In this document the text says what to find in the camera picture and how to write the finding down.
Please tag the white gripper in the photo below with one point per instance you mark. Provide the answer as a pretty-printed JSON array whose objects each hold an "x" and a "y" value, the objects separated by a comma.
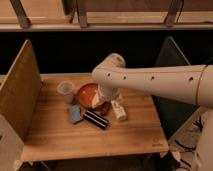
[{"x": 96, "y": 101}]

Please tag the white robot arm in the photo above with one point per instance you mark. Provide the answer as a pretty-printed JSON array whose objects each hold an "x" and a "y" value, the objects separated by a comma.
[{"x": 192, "y": 84}]

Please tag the orange ceramic bowl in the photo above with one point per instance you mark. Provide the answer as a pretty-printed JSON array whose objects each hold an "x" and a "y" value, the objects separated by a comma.
[{"x": 86, "y": 94}]

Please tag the black striped box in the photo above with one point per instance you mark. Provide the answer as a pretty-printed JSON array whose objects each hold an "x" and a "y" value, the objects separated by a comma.
[{"x": 96, "y": 119}]

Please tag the blue sponge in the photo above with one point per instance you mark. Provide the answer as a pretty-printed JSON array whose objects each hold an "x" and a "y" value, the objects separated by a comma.
[{"x": 75, "y": 115}]

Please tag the white rectangular block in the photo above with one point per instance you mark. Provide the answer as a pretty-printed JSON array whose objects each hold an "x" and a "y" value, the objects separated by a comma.
[{"x": 119, "y": 111}]

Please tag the left wooden side panel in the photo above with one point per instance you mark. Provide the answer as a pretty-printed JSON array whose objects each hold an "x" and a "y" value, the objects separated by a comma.
[{"x": 19, "y": 91}]

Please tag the wooden shelf frame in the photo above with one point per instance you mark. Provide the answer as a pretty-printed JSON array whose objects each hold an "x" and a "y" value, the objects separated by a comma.
[{"x": 105, "y": 15}]

